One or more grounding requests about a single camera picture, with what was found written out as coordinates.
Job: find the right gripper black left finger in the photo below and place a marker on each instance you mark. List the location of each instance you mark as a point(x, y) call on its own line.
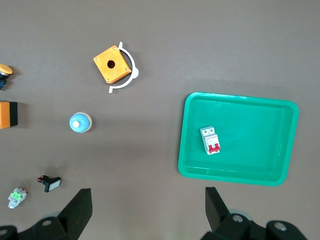
point(75, 212)

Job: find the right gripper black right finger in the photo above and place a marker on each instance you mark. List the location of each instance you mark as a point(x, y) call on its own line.
point(217, 215)

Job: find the white breaker with red toggles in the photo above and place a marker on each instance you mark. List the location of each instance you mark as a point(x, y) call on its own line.
point(211, 140)

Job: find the green plastic tray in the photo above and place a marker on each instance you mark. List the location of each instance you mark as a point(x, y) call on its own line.
point(250, 140)

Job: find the blue white round button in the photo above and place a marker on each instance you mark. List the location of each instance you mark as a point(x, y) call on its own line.
point(84, 125)

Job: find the orange button box black base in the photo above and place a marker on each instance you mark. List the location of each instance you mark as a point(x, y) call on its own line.
point(5, 115)

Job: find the orange button box with hole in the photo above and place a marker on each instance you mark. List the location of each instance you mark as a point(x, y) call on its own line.
point(107, 73)

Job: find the white semicircular pipe clamp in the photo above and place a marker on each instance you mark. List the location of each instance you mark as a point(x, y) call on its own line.
point(136, 73)

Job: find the yellow mushroom push button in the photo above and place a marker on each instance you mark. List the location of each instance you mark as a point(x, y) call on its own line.
point(5, 69)

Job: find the brown table mat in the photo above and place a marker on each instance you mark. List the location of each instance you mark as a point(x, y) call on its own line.
point(160, 25)

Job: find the black rectangular push switch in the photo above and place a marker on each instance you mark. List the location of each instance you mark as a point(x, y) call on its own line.
point(51, 184)

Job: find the green and grey button switch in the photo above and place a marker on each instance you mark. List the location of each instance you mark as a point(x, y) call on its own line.
point(17, 197)

